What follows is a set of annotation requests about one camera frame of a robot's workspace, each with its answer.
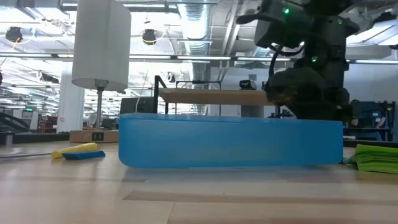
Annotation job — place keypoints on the green sticky note pad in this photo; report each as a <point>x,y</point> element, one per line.
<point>376,158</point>

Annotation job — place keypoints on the blue translucent plastic pencil box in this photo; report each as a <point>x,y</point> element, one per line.
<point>230,140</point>

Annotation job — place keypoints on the blue eraser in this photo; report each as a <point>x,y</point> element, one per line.
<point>84,155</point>

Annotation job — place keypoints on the yellow highlighter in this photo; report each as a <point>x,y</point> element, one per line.
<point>74,148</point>

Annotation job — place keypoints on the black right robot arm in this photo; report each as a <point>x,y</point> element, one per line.
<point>326,31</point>

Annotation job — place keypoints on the person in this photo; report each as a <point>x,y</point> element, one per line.
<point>367,112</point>

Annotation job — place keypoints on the wooden shelf with black legs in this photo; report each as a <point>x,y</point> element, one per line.
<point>211,96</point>

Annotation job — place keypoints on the black ceiling-hung device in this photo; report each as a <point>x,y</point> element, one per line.
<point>149,36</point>
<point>14,34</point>

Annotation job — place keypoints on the black background monitor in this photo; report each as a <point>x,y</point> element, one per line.
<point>133,105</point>

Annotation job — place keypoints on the white lamp with wooden base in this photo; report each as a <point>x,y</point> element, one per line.
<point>102,46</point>

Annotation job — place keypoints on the white building column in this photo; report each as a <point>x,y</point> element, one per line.
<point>70,105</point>

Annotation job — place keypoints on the silver ribbed ceiling duct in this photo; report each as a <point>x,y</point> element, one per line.
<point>196,31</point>

